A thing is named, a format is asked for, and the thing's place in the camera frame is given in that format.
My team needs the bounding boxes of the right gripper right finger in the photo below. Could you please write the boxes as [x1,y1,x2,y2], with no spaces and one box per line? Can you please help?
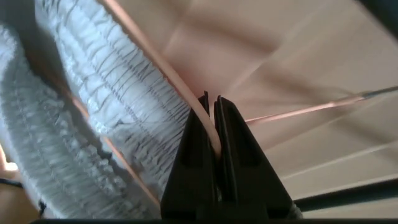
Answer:
[213,95,293,218]

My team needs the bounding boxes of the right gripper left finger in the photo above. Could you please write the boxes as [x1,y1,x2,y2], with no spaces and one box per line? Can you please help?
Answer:
[160,91,219,218]

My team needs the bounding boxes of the pale grey shorts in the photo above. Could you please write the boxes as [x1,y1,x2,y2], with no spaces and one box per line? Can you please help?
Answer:
[0,0,192,220]

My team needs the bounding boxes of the black clothes rack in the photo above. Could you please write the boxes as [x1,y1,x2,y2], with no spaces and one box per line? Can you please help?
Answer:
[294,0,398,213]

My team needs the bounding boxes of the beige curtain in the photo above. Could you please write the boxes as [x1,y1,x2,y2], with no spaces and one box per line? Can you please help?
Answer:
[114,0,398,219]

